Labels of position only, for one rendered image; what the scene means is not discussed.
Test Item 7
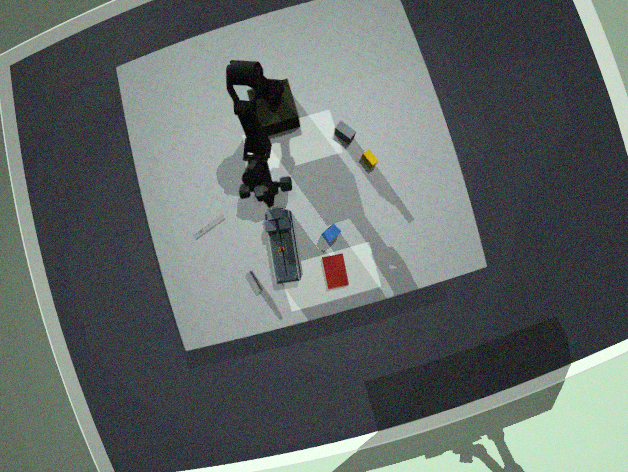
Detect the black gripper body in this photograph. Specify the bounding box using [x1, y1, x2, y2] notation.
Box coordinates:
[239, 169, 292, 199]

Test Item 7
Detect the red block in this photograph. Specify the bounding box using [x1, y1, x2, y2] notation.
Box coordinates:
[322, 254, 349, 290]

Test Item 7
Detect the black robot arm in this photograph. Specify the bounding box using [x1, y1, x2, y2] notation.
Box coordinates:
[226, 60, 284, 201]

